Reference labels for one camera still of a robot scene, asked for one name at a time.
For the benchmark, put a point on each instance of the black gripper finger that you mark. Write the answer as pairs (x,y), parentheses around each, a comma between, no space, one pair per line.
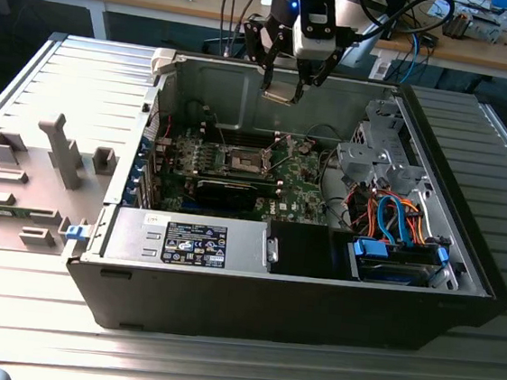
(300,92)
(267,80)

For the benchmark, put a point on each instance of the silver CPU green edge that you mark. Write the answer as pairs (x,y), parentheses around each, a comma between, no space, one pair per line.
(281,95)

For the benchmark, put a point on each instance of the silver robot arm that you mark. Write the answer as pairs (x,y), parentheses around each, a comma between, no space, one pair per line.
(364,43)

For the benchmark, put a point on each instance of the thin metal locking lever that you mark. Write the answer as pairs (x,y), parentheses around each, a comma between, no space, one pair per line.
(221,131)
(273,143)

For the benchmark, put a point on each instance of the black RAM slot white clips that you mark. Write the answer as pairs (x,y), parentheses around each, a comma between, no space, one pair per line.
(223,174)
(240,141)
(241,132)

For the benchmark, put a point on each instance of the CPU socket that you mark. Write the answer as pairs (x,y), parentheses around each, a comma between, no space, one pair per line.
(243,161)

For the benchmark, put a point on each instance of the round coin cell battery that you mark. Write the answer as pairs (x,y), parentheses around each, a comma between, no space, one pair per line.
(303,148)

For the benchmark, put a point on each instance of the small white box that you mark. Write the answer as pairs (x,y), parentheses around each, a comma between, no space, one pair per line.
(379,69)

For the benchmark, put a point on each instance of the green motherboard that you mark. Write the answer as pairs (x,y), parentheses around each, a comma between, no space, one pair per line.
(300,181)

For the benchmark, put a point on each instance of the silver metal drive cage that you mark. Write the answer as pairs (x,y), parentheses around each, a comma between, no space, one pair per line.
(374,162)

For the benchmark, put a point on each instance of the black upright box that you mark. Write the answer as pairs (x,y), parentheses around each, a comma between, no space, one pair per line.
(394,14)

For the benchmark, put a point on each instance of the black graphics card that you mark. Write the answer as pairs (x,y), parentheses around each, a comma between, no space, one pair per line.
(226,195)

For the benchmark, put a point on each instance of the black finned heat sink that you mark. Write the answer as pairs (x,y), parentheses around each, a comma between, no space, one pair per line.
(457,23)

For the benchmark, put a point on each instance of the hard disk in blue carrier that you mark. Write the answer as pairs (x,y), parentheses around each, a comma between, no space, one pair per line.
(369,250)

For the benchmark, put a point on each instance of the silver metal drive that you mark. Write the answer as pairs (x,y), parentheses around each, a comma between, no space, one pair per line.
(485,30)

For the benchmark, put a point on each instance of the silver power supply unit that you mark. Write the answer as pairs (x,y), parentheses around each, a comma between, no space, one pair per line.
(140,232)

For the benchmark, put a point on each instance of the black PC case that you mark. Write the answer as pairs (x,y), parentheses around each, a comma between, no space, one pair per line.
(245,307)

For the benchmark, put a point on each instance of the blue plastic case latch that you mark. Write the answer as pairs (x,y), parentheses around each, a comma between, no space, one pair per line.
(77,232)

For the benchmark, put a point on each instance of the grey parts rack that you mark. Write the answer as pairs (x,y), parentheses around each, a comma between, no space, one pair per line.
(33,167)

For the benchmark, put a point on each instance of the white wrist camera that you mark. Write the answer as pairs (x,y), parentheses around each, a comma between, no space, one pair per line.
(314,46)

